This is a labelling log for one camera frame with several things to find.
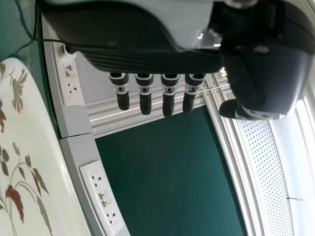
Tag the white plate brown leaf pattern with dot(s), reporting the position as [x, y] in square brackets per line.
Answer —
[37, 147]

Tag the white plug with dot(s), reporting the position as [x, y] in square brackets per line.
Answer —
[66, 57]

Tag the white socket strip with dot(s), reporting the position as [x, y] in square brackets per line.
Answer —
[103, 196]
[72, 88]

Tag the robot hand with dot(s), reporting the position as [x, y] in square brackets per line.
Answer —
[152, 32]

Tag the aluminium profile rail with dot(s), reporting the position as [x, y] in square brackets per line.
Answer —
[133, 118]

